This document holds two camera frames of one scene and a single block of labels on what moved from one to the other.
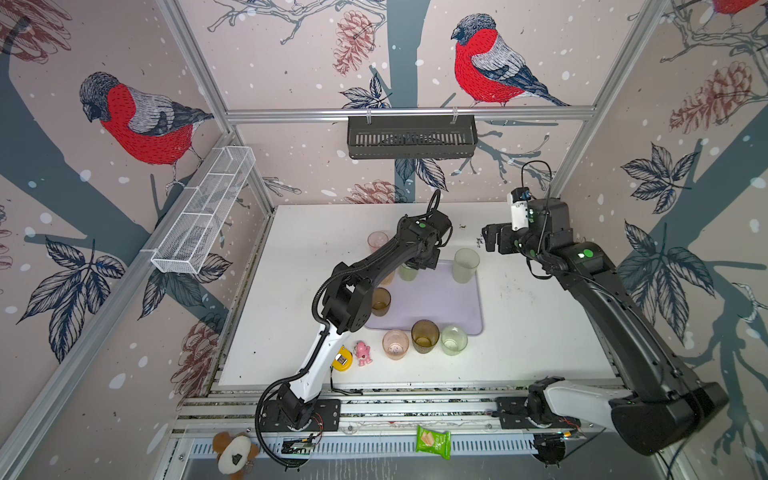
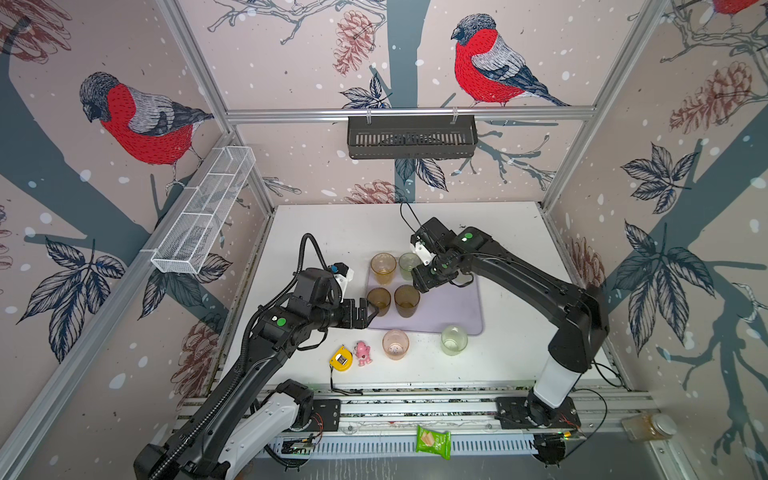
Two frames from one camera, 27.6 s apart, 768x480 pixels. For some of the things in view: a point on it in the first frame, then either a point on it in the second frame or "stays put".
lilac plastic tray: [434, 295] stays put
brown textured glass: [381, 302] stays put
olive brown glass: [425, 335] → [406, 298]
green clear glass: [406, 273] stays put
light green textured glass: [453, 340] stays put
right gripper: [505, 232] → [422, 279]
